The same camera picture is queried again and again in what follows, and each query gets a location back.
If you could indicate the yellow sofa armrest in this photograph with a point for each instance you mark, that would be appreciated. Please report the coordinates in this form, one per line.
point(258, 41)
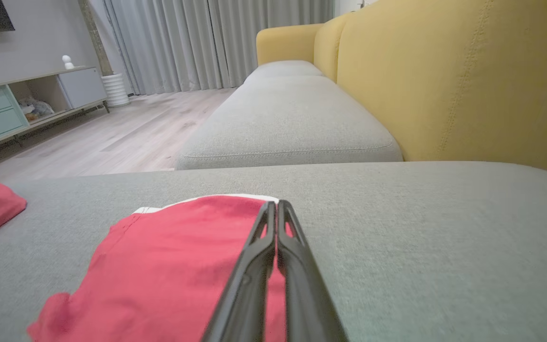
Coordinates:
point(285, 42)

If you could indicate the white ribbed plant pot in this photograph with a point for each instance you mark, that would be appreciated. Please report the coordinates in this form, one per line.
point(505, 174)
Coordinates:
point(114, 90)

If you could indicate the brown plant trunk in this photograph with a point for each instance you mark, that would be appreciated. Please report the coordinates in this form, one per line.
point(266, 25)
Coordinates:
point(95, 38)

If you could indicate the red garment with white stripe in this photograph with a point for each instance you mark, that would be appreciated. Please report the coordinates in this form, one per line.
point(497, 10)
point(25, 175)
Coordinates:
point(159, 275)

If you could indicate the grey pleated curtain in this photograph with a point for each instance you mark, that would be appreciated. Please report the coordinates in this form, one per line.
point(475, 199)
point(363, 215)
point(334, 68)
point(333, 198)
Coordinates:
point(207, 42)

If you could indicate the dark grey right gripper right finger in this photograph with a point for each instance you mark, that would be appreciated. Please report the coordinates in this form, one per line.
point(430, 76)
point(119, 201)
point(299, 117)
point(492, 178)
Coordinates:
point(306, 294)

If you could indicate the clutter on cabinet shelf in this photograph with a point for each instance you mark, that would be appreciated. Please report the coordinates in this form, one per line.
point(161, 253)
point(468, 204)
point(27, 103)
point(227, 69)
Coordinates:
point(36, 109)

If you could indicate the small white figurine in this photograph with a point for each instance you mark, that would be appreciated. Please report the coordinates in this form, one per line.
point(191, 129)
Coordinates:
point(68, 61)

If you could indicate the large grey sofa chaise seat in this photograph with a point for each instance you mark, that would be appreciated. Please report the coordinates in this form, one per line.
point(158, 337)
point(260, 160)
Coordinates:
point(444, 247)

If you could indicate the grey sofa seat cushion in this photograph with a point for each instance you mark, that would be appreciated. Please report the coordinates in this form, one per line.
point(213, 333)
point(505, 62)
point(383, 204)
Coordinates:
point(287, 123)
point(285, 69)

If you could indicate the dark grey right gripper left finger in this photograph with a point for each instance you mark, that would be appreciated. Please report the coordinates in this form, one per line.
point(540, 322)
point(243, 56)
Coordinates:
point(245, 294)

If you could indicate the large yellow sofa back cushion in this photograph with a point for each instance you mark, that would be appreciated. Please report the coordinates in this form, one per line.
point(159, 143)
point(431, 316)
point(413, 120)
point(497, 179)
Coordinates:
point(468, 76)

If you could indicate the small yellow sofa back cushion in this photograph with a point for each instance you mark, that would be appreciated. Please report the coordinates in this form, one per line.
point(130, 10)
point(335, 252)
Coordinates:
point(328, 47)

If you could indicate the low TV cabinet teal drawers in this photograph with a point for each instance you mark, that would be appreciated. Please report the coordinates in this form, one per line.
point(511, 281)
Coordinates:
point(79, 88)

